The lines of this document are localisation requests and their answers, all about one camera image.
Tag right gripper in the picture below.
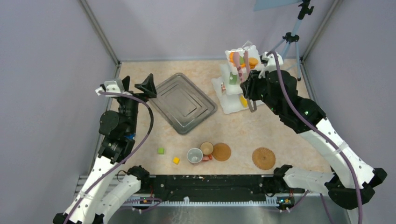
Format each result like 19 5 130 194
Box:
241 68 281 116

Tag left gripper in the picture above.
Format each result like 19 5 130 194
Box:
120 73 157 134

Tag orange round macaron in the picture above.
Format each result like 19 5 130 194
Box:
248 57 259 67

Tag yellow cheese cake wedge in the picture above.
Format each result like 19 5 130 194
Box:
240 95 248 108

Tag green cake cube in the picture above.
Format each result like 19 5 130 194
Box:
229 72 239 85

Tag pink-handled metal tongs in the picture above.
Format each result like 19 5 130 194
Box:
232 50 257 112

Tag white strawberry cake slice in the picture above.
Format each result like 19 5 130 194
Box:
220 82 226 94

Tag orange flower cookie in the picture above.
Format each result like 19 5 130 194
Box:
229 51 235 63

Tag smooth brown round coaster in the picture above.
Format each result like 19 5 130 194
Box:
212 143 231 161

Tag brown cup with red handle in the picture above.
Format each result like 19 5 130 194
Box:
200 142 214 162

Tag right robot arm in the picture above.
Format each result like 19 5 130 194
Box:
240 51 387 210

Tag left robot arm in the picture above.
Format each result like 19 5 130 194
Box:
52 73 157 224

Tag white three-tier serving stand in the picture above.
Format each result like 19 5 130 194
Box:
211 41 264 114

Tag silver metal tray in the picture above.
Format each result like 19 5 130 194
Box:
150 73 218 135

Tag ribbed brown round coaster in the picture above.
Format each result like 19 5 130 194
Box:
252 147 276 170

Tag light blue tripod stand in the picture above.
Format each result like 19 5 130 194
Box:
254 0 314 81

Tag yellow cube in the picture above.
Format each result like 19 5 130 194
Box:
172 157 180 165

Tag grey-white cup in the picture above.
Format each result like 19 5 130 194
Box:
187 148 203 164

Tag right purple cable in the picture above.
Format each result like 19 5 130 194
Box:
266 51 363 224

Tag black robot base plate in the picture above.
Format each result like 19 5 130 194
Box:
139 175 305 202

